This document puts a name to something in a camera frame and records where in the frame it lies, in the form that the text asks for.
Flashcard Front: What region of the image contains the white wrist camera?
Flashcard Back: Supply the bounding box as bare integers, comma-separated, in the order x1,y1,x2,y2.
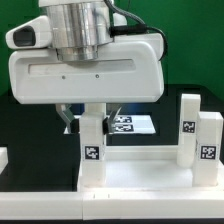
5,16,53,50

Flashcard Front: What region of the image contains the white desk top tray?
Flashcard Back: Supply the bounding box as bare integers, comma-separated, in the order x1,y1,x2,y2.
77,145,224,193

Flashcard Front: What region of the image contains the white marker sheet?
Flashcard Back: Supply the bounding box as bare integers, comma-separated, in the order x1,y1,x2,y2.
63,114,157,135

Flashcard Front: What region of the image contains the white left border block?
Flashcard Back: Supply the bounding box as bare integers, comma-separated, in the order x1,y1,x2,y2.
0,147,8,174

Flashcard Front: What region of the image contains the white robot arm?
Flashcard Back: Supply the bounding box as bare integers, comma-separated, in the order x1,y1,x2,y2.
6,0,168,133

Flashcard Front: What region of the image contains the white front border bar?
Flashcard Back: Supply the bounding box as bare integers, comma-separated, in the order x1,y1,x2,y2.
0,191,224,220

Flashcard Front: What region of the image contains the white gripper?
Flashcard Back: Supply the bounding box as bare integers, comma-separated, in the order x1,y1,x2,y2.
9,34,164,135

